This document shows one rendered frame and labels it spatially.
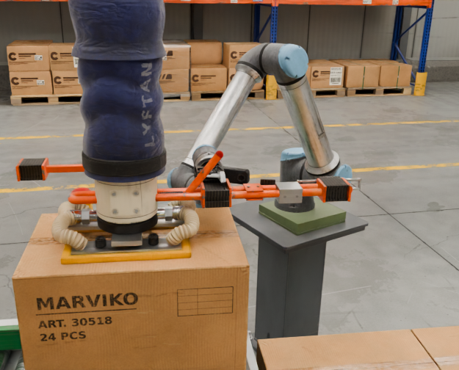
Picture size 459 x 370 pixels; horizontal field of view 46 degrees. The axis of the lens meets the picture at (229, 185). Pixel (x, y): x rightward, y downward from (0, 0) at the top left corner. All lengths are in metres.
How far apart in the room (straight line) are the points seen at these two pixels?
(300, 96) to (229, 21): 8.06
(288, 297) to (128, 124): 1.49
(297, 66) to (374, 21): 9.09
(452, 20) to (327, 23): 2.61
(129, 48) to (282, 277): 1.55
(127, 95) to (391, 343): 1.34
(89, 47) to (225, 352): 0.88
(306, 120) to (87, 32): 1.06
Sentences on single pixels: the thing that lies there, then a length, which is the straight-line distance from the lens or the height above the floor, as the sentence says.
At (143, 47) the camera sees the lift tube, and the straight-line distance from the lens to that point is 1.35.
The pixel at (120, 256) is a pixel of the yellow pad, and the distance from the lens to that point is 1.46.
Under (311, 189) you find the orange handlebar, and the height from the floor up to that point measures 1.22.
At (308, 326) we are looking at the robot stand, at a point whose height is 0.17.
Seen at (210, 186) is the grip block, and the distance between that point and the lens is 1.55.
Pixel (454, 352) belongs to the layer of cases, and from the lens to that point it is 2.19.
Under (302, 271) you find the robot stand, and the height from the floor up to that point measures 0.51.
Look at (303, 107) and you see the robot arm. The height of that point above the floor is 1.33.
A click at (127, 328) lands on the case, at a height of 0.91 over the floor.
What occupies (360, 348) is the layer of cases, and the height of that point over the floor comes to 0.54.
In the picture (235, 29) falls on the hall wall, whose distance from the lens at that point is 10.13.
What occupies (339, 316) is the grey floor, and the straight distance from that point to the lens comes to 3.24.
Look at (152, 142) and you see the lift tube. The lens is 1.41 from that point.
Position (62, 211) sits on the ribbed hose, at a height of 1.17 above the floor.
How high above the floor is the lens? 1.77
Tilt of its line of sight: 20 degrees down
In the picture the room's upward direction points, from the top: 1 degrees clockwise
